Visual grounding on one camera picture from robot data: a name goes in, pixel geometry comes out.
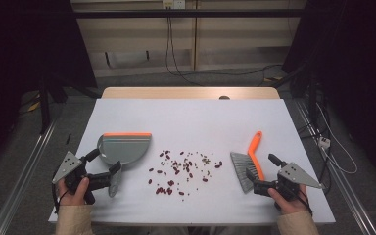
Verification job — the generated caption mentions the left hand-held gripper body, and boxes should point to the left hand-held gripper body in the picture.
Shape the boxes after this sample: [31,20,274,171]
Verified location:
[52,148,113,206]

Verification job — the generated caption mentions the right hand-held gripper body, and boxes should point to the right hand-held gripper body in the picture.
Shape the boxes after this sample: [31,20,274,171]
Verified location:
[253,153,323,201]

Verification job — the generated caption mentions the orange brush with grey bristles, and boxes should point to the orange brush with grey bristles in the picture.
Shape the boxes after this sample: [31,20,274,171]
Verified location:
[229,130,265,194]

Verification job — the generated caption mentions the grey dustpan with orange edge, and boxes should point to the grey dustpan with orange edge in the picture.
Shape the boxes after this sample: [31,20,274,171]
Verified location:
[96,131,153,199]

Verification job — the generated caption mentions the red beans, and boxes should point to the red beans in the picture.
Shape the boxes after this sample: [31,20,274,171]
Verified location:
[147,149,224,202]

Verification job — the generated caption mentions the person's right hand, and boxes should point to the person's right hand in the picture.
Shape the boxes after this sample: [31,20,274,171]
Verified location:
[267,185,309,215]

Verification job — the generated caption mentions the person's left hand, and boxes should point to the person's left hand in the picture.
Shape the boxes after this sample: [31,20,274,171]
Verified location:
[57,176,90,207]

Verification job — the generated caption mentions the white power adapter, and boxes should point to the white power adapter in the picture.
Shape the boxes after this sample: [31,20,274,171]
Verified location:
[317,136,331,150]

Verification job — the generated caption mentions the black stand leg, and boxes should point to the black stand leg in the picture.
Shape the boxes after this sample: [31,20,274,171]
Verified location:
[38,77,52,135]

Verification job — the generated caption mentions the white table board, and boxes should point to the white table board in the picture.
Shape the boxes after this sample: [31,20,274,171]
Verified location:
[48,98,337,226]

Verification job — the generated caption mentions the wooden table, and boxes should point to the wooden table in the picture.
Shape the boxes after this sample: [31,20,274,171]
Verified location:
[101,86,281,101]

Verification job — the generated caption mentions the black curtain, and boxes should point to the black curtain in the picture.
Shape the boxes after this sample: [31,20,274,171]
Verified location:
[0,0,97,165]
[282,0,376,187]

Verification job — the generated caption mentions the black horizontal bar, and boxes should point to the black horizontal bar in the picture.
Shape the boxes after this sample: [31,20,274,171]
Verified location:
[72,9,305,19]

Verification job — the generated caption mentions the right hand-held gripper black cable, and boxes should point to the right hand-held gripper black cable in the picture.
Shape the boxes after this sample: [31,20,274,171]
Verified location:
[298,188,314,217]

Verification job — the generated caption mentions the hand-held gripper black cable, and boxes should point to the hand-held gripper black cable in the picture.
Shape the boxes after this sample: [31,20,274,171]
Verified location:
[51,180,71,214]
[298,188,314,217]

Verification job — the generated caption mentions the left hand-held gripper black cable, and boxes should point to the left hand-held gripper black cable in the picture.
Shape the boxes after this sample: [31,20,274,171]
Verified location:
[51,180,71,214]

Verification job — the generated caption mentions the black floor cable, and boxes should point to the black floor cable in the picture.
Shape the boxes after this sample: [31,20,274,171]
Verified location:
[298,112,333,195]

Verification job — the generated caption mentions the metal floor rail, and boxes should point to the metal floor rail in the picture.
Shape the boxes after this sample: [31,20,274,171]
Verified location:
[0,120,58,235]
[295,99,376,235]

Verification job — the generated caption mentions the white floor cable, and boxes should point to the white floor cable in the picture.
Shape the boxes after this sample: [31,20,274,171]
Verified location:
[316,102,358,175]

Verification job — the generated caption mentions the black stand post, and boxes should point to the black stand post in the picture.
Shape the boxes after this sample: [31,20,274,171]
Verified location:
[307,76,318,126]

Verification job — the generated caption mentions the black wall cable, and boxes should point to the black wall cable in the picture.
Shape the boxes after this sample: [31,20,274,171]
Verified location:
[169,16,283,77]
[164,16,207,87]

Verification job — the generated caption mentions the white wall socket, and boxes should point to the white wall socket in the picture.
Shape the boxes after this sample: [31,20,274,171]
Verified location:
[162,0,186,10]

